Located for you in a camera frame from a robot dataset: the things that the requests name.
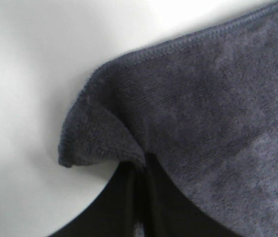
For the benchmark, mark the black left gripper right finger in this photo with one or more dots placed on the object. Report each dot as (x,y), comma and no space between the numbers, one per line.
(171,214)

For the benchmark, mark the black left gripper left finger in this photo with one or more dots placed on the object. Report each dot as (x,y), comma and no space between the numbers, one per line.
(116,212)

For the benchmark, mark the dark navy towel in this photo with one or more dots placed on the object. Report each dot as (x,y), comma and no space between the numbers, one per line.
(206,104)

